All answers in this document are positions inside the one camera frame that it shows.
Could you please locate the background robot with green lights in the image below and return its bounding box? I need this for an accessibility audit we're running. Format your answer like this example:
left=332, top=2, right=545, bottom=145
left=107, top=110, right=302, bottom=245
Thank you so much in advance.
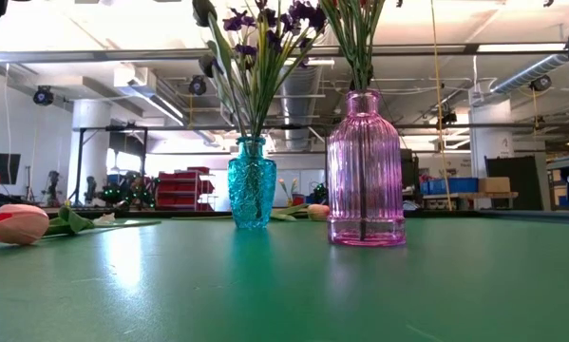
left=98, top=170, right=160, bottom=211

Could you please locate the black desktop monitor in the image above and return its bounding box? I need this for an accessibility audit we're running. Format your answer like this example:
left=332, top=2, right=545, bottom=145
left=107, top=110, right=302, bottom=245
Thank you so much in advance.
left=399, top=148, right=422, bottom=201

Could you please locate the wide silver ventilation duct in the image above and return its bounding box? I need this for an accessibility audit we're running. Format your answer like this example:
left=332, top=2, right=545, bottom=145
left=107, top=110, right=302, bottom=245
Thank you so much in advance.
left=268, top=0, right=333, bottom=151

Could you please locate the wooden workbench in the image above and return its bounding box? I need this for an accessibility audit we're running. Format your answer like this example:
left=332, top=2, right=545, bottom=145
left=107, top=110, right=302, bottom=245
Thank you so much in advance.
left=422, top=191, right=521, bottom=211

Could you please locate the slim silver ventilation duct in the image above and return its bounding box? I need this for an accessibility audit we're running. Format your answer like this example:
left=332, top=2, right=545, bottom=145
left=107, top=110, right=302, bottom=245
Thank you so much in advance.
left=490, top=53, right=569, bottom=95

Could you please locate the small yellow tulip bunch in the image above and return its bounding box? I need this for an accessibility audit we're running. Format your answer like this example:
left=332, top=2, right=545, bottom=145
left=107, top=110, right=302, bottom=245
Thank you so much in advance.
left=276, top=177, right=300, bottom=207

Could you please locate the teal textured glass vase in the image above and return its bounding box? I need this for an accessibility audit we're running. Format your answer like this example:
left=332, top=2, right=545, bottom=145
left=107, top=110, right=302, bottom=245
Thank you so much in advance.
left=226, top=136, right=278, bottom=230

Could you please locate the dark purple artificial tulip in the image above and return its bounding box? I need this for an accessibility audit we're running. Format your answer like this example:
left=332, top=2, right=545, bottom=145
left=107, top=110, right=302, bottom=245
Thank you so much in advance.
left=191, top=0, right=250, bottom=139
left=198, top=40, right=247, bottom=139

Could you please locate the pink artificial tulip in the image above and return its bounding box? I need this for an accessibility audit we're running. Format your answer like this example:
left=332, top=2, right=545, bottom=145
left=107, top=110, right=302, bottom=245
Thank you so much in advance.
left=0, top=202, right=162, bottom=246
left=172, top=202, right=332, bottom=223

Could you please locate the ceiling light fixture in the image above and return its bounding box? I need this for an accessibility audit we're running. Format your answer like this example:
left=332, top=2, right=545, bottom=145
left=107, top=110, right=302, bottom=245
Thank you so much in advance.
left=291, top=57, right=336, bottom=68

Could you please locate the yellow hanging rope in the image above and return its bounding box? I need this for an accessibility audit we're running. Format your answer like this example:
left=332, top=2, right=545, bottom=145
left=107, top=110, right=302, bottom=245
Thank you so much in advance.
left=428, top=0, right=452, bottom=211

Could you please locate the black wall monitor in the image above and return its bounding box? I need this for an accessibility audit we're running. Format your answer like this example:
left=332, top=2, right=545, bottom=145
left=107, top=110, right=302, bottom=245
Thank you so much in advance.
left=0, top=152, right=22, bottom=186

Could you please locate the white rectangular air duct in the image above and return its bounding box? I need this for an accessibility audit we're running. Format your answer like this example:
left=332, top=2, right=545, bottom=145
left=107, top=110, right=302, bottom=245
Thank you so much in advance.
left=113, top=65, right=188, bottom=127

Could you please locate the green table mat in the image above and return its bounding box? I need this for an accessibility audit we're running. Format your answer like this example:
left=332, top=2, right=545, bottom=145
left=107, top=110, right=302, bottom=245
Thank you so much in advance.
left=0, top=208, right=569, bottom=342

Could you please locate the black metal frame stand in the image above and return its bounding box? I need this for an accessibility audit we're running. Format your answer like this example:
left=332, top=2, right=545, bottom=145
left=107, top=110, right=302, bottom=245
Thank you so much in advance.
left=73, top=123, right=150, bottom=209

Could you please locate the grey horizontal beam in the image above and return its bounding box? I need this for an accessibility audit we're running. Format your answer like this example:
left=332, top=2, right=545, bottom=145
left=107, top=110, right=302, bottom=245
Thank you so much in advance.
left=0, top=42, right=569, bottom=66

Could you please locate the pink ribbed glass vase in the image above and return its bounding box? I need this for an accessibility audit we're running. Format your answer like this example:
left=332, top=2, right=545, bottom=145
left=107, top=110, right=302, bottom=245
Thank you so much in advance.
left=325, top=88, right=408, bottom=248

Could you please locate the white round column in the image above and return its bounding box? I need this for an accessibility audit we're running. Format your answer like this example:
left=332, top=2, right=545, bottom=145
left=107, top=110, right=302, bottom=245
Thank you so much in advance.
left=68, top=97, right=113, bottom=196
left=468, top=99, right=514, bottom=181

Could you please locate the blue storage bin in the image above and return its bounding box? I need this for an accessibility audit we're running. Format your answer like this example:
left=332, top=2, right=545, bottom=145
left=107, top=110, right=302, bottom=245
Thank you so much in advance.
left=420, top=177, right=480, bottom=196

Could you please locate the red storage rack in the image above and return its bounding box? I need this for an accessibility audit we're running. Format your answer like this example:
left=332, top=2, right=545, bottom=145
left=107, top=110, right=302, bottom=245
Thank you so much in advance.
left=122, top=165, right=217, bottom=212

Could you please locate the black panel board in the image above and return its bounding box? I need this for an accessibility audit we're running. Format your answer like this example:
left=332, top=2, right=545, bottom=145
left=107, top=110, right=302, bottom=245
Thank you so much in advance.
left=484, top=155, right=542, bottom=208

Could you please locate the black ceiling cable reel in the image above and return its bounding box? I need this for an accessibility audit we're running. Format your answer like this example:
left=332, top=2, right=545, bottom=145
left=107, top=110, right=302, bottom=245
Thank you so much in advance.
left=529, top=74, right=553, bottom=93
left=187, top=74, right=208, bottom=97
left=31, top=85, right=55, bottom=107

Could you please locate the cardboard box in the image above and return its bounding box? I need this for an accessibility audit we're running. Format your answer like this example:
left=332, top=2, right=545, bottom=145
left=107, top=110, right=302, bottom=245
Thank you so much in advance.
left=478, top=176, right=512, bottom=194

